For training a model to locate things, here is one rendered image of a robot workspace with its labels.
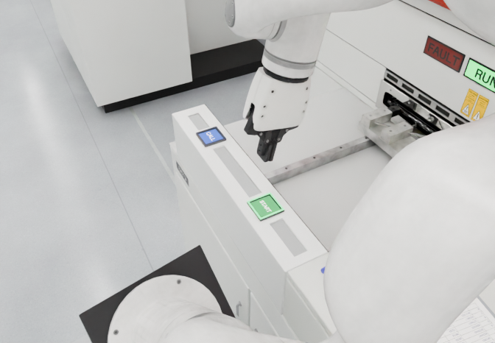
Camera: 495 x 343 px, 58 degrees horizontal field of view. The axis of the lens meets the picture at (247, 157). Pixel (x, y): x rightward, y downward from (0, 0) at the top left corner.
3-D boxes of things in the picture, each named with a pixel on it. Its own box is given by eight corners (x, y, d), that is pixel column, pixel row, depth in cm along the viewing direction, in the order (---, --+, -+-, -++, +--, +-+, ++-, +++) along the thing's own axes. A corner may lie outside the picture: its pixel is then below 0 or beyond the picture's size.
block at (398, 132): (402, 129, 124) (404, 120, 122) (411, 135, 121) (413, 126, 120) (379, 138, 121) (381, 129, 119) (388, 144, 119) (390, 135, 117)
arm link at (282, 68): (300, 40, 75) (295, 57, 77) (255, 41, 71) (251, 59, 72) (330, 62, 69) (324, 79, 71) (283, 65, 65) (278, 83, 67)
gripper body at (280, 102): (300, 53, 76) (285, 110, 82) (249, 55, 71) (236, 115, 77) (326, 73, 71) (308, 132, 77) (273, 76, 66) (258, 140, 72)
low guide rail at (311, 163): (393, 132, 132) (395, 124, 130) (398, 136, 131) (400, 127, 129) (244, 189, 114) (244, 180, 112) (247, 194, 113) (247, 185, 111)
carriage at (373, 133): (378, 121, 131) (380, 112, 130) (481, 200, 107) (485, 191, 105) (357, 129, 129) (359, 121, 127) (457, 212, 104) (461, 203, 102)
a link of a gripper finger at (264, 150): (267, 121, 79) (259, 152, 83) (251, 124, 77) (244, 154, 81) (276, 131, 77) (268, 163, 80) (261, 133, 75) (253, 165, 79)
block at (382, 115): (382, 114, 129) (384, 105, 127) (390, 120, 127) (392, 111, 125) (360, 122, 126) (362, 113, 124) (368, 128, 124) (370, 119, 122)
